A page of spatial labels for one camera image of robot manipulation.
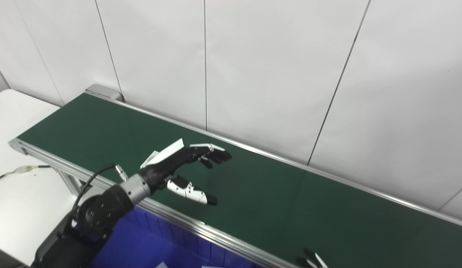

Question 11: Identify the black cable with yellow tag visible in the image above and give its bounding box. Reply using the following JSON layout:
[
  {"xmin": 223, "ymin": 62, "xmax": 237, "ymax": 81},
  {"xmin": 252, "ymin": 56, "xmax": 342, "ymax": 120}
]
[{"xmin": 0, "ymin": 165, "xmax": 52, "ymax": 184}]

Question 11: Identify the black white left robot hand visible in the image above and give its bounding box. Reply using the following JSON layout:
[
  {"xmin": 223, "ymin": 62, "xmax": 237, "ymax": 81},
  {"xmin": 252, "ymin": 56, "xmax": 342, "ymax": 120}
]
[{"xmin": 140, "ymin": 138, "xmax": 232, "ymax": 206}]

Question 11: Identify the blue plastic bin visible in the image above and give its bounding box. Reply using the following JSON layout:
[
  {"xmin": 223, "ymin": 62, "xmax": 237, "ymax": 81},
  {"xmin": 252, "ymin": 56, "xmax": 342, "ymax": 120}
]
[{"xmin": 90, "ymin": 207, "xmax": 263, "ymax": 268}]

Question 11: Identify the aluminium conveyor leg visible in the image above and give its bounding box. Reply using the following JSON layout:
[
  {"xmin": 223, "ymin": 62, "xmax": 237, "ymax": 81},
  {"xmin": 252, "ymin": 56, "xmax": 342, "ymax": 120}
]
[{"xmin": 58, "ymin": 169, "xmax": 91, "ymax": 197}]

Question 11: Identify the green conveyor belt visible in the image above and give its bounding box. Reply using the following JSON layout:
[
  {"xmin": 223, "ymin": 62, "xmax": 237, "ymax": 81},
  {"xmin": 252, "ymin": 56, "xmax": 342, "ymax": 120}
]
[
  {"xmin": 8, "ymin": 84, "xmax": 462, "ymax": 268},
  {"xmin": 18, "ymin": 93, "xmax": 462, "ymax": 268}
]

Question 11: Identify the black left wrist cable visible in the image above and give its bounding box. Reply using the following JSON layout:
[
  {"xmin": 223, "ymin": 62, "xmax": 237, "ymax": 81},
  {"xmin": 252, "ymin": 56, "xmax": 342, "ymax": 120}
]
[{"xmin": 72, "ymin": 164, "xmax": 128, "ymax": 224}]

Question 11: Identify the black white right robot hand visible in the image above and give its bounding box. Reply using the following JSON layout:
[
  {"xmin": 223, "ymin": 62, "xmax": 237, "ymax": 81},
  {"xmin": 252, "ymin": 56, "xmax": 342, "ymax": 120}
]
[{"xmin": 295, "ymin": 248, "xmax": 329, "ymax": 268}]

